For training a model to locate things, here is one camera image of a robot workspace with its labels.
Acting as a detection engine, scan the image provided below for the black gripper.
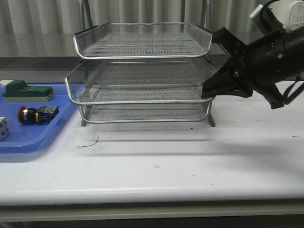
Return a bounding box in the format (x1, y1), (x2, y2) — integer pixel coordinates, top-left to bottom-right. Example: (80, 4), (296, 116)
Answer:
(201, 27), (291, 109)

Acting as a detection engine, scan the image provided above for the silver mesh tray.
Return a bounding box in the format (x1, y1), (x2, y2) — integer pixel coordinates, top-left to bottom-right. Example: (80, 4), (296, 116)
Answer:
(65, 58), (214, 105)
(73, 22), (213, 59)
(79, 101), (212, 124)

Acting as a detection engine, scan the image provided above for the red emergency stop button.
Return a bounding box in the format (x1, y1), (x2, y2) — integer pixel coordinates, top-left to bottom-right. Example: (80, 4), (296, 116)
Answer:
(18, 106), (59, 124)

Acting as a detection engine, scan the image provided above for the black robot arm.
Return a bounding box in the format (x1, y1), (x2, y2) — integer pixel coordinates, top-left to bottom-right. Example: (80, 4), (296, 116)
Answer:
(201, 1), (304, 109)

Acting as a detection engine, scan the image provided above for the white appliance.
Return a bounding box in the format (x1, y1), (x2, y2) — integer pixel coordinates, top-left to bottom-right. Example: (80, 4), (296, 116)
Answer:
(270, 0), (304, 32)

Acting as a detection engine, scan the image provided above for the grey stone counter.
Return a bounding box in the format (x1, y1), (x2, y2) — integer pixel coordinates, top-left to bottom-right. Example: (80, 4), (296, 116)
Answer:
(0, 31), (304, 84)

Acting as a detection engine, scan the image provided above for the green electrical module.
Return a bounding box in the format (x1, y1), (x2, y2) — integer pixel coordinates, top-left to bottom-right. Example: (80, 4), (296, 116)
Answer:
(3, 80), (54, 102)

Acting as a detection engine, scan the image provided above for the blue plastic tray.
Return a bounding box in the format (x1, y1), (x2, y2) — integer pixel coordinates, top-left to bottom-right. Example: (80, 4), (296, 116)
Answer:
(0, 83), (76, 154)

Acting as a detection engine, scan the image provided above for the silver wire rack frame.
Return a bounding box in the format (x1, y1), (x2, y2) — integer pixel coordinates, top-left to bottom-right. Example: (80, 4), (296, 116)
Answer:
(77, 0), (213, 126)

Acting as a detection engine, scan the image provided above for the thin dark wire scrap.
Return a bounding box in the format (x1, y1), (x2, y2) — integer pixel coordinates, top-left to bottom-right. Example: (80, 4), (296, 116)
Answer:
(77, 137), (99, 148)

